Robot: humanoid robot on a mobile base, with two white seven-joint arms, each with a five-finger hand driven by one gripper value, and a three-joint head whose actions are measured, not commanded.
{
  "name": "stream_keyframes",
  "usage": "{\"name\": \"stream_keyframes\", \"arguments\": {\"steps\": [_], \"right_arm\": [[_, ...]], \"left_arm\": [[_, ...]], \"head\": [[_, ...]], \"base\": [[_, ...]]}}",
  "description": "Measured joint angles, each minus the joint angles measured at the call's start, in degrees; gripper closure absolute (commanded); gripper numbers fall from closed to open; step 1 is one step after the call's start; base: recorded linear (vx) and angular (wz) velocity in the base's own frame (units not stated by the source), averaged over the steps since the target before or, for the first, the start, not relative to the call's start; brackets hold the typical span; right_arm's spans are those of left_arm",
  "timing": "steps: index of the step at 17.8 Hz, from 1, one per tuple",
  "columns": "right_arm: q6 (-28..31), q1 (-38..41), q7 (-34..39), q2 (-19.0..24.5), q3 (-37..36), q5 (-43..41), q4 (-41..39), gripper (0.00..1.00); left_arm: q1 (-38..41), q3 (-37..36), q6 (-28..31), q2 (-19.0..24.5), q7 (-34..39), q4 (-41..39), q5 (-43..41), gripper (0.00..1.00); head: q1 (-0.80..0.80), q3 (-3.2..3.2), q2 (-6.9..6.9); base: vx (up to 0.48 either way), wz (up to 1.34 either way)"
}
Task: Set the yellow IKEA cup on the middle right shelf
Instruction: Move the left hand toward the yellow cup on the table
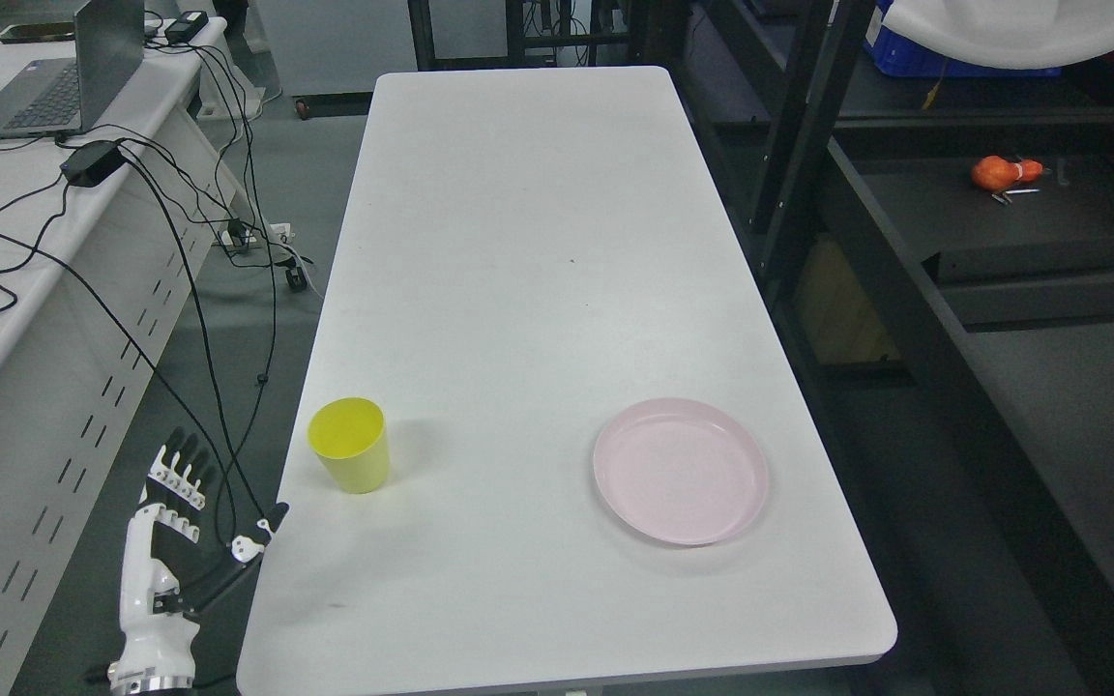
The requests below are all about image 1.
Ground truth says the orange toy on shelf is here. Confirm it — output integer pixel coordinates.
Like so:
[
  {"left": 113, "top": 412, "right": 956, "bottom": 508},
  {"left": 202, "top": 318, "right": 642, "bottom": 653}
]
[{"left": 971, "top": 155, "right": 1046, "bottom": 192}]

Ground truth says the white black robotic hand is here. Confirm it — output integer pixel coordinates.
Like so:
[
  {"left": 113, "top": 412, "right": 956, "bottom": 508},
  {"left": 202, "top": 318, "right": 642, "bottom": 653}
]
[{"left": 106, "top": 427, "right": 290, "bottom": 695}]

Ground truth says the yellow plastic cup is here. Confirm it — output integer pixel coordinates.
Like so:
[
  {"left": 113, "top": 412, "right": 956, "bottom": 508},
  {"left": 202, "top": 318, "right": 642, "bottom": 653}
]
[{"left": 307, "top": 398, "right": 391, "bottom": 494}]

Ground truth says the white power strip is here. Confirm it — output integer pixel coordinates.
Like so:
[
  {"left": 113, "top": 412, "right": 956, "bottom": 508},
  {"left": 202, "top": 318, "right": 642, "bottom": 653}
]
[{"left": 214, "top": 219, "right": 295, "bottom": 251}]

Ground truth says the white table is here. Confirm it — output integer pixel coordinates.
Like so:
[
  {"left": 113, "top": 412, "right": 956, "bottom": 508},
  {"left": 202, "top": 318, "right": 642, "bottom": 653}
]
[{"left": 238, "top": 67, "right": 898, "bottom": 695}]

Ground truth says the white side desk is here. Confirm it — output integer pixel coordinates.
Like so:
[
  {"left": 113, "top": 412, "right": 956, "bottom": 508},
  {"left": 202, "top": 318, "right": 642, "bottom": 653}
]
[{"left": 0, "top": 43, "right": 248, "bottom": 695}]

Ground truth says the blue plastic crate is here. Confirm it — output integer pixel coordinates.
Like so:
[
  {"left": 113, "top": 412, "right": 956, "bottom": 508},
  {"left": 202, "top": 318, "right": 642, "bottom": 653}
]
[{"left": 864, "top": 0, "right": 1063, "bottom": 79}]

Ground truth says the grey laptop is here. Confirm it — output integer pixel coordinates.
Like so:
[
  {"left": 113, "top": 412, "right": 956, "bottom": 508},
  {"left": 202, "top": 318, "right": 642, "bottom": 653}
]
[{"left": 0, "top": 1, "right": 145, "bottom": 138}]

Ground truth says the pink plastic plate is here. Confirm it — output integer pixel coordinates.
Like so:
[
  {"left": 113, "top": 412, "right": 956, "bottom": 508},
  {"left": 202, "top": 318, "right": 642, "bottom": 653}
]
[{"left": 592, "top": 398, "right": 770, "bottom": 547}]

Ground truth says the black power adapter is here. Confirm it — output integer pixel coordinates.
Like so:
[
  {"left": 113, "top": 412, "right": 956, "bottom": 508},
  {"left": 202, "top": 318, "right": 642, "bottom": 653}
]
[{"left": 59, "top": 140, "right": 127, "bottom": 189}]

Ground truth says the black metal shelf rack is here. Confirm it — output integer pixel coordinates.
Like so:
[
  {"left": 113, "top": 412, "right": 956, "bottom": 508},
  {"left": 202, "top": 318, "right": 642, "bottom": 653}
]
[{"left": 678, "top": 1, "right": 1114, "bottom": 695}]

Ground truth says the black phone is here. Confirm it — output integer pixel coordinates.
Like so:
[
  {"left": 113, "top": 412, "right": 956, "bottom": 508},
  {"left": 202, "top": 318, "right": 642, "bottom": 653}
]
[{"left": 0, "top": 19, "right": 75, "bottom": 45}]

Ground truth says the black power brick far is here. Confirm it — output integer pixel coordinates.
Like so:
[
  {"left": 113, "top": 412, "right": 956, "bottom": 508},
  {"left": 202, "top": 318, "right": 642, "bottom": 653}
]
[{"left": 163, "top": 12, "right": 209, "bottom": 45}]

